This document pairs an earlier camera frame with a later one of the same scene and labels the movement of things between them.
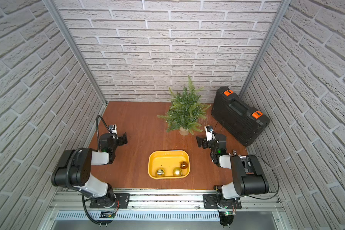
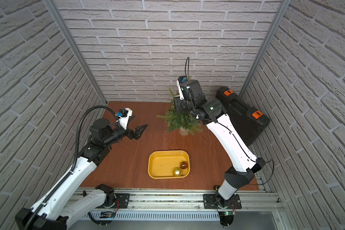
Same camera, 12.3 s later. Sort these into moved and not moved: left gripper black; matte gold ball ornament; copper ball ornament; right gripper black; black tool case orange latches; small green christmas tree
Moved: right gripper black; left gripper black
Not moved: copper ball ornament; small green christmas tree; black tool case orange latches; matte gold ball ornament
